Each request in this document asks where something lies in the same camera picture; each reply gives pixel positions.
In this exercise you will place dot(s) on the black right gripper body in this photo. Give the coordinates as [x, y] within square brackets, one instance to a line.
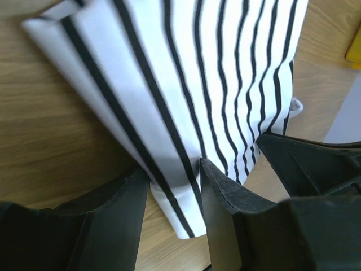
[309, 168]

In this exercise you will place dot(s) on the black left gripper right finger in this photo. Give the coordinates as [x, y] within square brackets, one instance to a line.
[248, 232]

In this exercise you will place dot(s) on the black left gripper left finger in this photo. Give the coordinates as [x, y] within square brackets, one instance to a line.
[99, 230]

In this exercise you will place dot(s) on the black white striped tank top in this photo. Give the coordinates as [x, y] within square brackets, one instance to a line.
[177, 81]

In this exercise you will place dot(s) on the yellow plastic bin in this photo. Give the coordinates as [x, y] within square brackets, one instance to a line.
[353, 53]

